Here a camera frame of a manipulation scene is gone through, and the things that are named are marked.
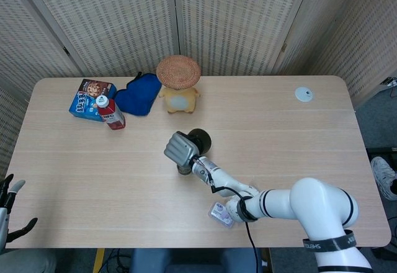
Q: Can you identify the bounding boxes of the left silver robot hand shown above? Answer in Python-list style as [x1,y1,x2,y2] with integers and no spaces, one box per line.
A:
[0,173,38,249]

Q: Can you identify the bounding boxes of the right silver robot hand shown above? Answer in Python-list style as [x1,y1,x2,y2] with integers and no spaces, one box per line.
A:
[163,132,199,166]

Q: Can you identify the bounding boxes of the black teapot with handle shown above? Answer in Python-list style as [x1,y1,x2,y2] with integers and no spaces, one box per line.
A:
[185,128,213,156]

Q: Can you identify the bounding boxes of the grey cloth cover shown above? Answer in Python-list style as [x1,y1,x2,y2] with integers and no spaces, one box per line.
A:
[0,248,57,273]

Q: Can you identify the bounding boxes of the yellow plush toy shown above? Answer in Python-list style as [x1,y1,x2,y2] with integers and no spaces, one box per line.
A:
[159,85,202,114]

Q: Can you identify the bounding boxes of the blue cloth pouch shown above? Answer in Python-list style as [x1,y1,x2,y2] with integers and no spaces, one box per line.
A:
[114,71,163,118]

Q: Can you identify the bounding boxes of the red NFC juice bottle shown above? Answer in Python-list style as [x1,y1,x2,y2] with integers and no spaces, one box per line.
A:
[95,95,127,131]

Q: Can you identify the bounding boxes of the round woven rattan coaster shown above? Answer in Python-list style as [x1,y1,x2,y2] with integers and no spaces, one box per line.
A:
[156,55,202,90]

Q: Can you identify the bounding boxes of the clear floss box purple label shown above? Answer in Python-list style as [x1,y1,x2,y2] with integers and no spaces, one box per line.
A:
[208,201,235,230]

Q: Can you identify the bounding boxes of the yellow bar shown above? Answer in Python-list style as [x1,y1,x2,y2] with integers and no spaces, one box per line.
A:
[92,248,106,273]

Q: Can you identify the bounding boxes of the blue cookie box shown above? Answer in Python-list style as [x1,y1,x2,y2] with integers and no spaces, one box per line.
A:
[68,78,118,123]

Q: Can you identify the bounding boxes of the dark blue robot torso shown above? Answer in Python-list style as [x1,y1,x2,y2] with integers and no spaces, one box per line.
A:
[130,248,270,273]

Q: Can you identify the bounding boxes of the woven folding screen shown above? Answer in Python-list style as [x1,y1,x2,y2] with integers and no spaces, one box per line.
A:
[0,0,397,174]

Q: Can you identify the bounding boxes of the white sneaker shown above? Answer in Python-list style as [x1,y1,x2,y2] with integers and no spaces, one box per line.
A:
[370,156,397,201]

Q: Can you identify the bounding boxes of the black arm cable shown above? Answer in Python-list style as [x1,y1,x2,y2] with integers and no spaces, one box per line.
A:
[207,173,263,273]

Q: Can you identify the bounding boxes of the white round cable grommet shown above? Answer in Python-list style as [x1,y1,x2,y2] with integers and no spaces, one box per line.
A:
[294,86,314,102]

